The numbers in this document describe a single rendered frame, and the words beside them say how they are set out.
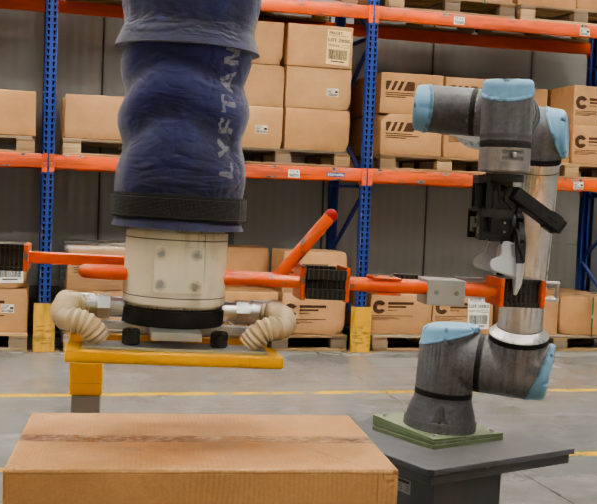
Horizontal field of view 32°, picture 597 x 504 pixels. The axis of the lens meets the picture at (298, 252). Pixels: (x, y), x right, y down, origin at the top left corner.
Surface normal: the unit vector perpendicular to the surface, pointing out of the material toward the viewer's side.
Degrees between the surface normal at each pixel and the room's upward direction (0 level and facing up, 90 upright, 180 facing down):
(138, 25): 63
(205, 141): 75
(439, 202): 90
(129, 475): 90
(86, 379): 90
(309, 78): 87
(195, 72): 70
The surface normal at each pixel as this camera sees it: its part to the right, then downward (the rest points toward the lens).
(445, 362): -0.29, 0.06
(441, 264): 0.25, 0.07
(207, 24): 0.34, -0.15
